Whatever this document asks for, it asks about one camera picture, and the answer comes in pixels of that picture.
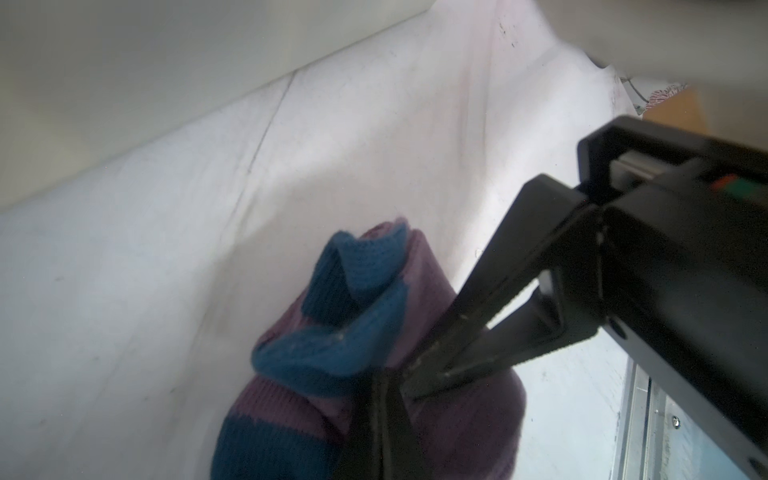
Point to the aluminium mounting rail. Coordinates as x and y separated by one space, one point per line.
657 439

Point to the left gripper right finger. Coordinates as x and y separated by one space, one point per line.
401 455

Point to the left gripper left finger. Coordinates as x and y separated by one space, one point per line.
361 456

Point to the purple yellow teal sock pair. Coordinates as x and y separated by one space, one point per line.
370 301

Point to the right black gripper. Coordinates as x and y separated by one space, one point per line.
684 268

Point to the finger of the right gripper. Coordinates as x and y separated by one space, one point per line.
551 319

